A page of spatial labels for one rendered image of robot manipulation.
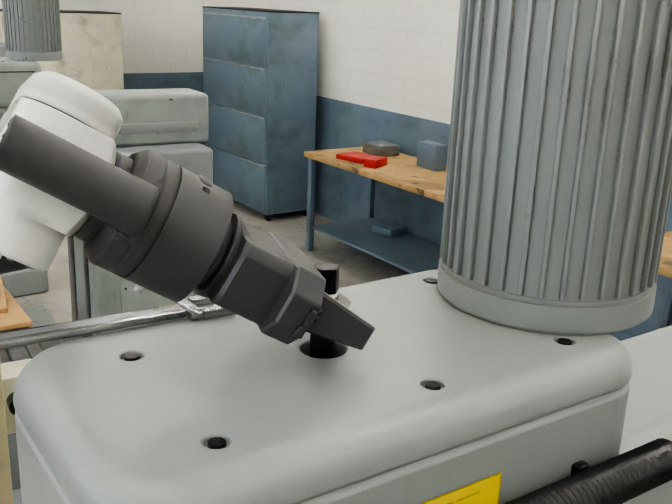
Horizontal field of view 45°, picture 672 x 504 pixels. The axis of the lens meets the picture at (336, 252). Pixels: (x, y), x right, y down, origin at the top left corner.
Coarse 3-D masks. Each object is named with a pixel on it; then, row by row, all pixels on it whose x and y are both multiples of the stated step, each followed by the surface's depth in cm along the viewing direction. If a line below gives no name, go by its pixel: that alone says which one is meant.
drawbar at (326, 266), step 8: (320, 264) 63; (328, 264) 63; (320, 272) 62; (328, 272) 62; (336, 272) 62; (328, 280) 62; (336, 280) 63; (328, 288) 62; (336, 288) 63; (312, 336) 64; (312, 344) 64; (320, 344) 64; (328, 344) 64; (312, 352) 64; (320, 352) 64; (328, 352) 64
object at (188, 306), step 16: (176, 304) 71; (192, 304) 71; (208, 304) 73; (80, 320) 67; (96, 320) 67; (112, 320) 67; (128, 320) 67; (144, 320) 68; (160, 320) 69; (192, 320) 69; (0, 336) 63; (16, 336) 63; (32, 336) 63; (48, 336) 64; (64, 336) 65
